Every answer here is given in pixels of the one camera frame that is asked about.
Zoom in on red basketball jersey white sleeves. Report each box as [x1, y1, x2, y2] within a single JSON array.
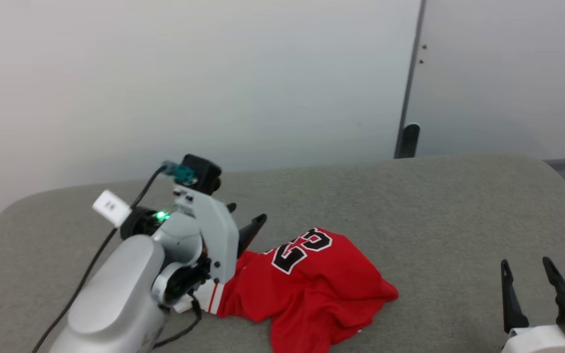
[[172, 227, 400, 353]]

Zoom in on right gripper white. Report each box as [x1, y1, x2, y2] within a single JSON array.
[[501, 256, 565, 353]]

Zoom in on white cable label tag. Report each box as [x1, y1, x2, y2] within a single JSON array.
[[92, 190, 132, 228]]

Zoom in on long black arm cable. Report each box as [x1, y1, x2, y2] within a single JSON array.
[[31, 166, 168, 353]]

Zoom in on grey metal door frame strip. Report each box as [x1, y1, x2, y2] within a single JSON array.
[[393, 0, 428, 158]]

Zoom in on left teal camera connector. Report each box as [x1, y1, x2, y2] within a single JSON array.
[[161, 161, 196, 184]]

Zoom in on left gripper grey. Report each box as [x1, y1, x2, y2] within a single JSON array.
[[171, 185, 268, 286]]

